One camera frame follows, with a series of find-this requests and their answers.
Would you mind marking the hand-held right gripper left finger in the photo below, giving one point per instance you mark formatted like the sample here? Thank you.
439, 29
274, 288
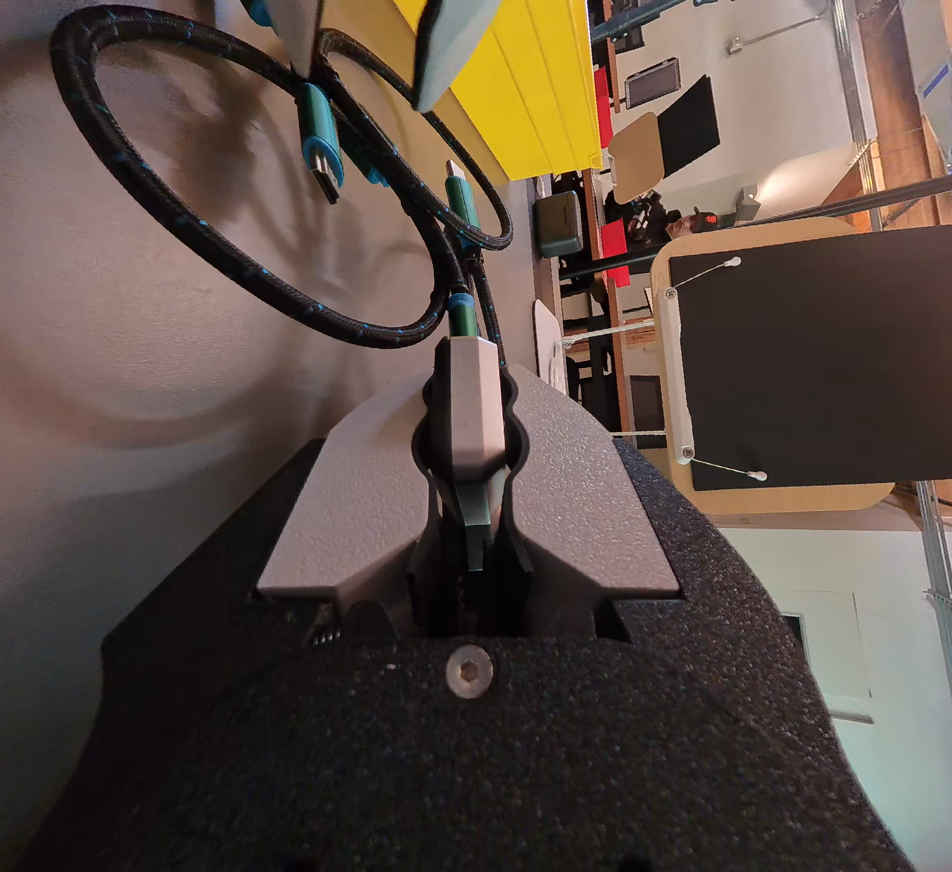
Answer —
357, 515

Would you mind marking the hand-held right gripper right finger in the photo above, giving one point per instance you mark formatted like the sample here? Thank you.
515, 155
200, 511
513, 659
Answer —
587, 515

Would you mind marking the silver HDMI switch box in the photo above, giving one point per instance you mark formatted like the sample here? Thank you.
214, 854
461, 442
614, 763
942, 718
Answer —
468, 411

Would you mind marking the yellow plastic bin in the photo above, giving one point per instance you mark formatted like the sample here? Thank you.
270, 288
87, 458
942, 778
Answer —
535, 68

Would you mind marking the small wood-framed board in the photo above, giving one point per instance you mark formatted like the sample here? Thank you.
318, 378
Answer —
636, 158

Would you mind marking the dark green case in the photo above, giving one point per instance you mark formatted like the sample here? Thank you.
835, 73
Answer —
559, 225

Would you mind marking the black tripod pole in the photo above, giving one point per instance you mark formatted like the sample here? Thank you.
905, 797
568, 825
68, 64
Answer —
818, 210

